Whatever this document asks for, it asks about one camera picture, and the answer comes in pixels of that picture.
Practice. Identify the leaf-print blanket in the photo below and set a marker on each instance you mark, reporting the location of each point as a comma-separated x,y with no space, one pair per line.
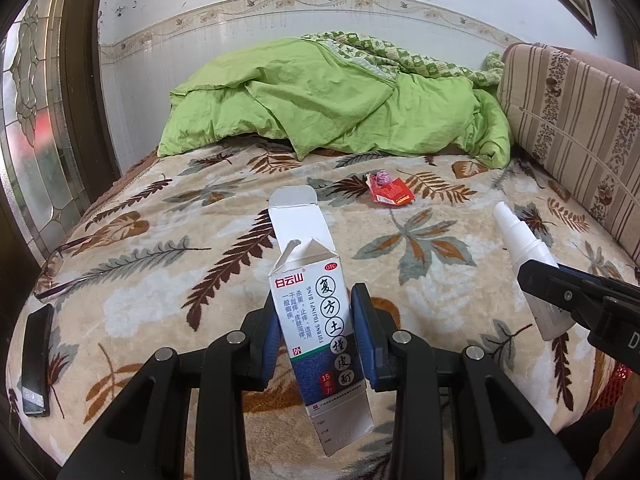
175,260

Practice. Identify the eyeglasses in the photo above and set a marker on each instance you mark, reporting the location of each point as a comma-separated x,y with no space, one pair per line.
50,265

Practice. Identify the white spray bottle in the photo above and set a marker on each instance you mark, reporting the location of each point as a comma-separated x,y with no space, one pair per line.
520,245

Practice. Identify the striped floral cushion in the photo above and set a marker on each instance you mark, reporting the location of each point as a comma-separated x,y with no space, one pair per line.
580,120

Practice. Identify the black phone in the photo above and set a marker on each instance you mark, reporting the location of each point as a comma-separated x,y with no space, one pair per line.
37,360

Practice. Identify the patterned glass door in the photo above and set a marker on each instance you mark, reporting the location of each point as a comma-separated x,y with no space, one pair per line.
45,135

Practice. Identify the blue and white medicine box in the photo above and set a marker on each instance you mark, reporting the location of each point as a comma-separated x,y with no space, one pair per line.
320,320

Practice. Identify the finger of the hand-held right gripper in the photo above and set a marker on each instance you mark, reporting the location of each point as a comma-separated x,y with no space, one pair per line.
537,277
575,274

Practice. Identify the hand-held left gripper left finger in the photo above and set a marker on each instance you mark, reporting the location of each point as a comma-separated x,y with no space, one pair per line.
272,345

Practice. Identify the pink candy wrapper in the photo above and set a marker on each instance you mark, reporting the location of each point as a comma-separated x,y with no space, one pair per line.
381,178

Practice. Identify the green quilt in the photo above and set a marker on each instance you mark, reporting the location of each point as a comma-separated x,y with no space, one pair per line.
300,95

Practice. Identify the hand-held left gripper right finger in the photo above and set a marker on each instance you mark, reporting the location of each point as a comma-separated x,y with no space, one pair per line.
362,340

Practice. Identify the red mesh basket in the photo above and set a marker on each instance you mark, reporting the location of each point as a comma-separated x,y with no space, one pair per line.
615,385

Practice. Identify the small red wrapper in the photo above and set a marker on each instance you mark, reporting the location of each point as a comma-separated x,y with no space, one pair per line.
395,192

